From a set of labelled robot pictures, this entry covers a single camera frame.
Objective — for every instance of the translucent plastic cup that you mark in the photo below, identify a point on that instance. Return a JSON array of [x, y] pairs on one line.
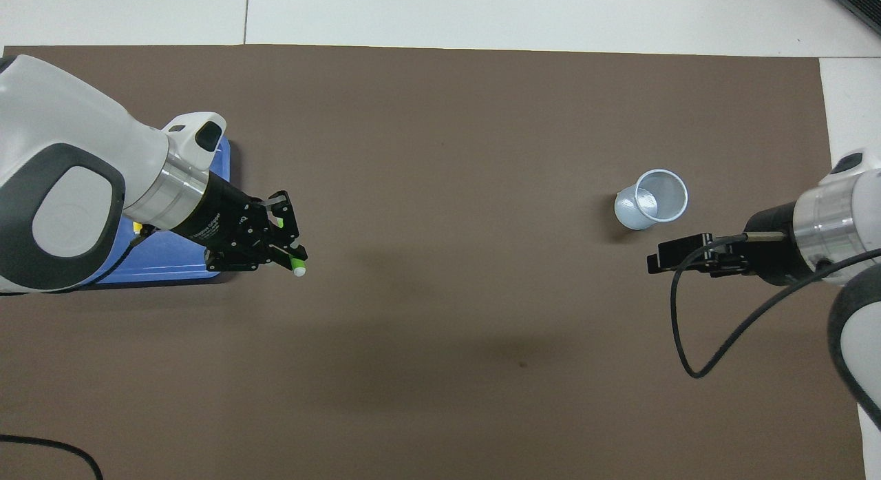
[[633, 215]]

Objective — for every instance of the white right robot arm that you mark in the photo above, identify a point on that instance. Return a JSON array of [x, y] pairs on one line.
[[836, 225]]

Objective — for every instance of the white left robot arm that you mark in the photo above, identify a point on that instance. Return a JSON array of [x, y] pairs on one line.
[[62, 142]]

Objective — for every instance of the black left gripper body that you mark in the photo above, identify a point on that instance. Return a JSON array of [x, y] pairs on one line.
[[220, 225]]

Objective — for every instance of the green marker pen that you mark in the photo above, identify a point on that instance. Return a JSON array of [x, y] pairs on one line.
[[298, 264]]

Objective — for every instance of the grey ribbed device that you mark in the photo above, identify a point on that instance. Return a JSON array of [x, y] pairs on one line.
[[864, 1]]

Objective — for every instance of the blue plastic tray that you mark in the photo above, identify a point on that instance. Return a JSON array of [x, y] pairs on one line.
[[172, 259]]

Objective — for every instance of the brown table mat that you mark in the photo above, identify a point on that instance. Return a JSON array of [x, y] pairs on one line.
[[440, 156]]

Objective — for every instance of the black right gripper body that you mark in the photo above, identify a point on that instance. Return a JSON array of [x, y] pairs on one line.
[[771, 246]]

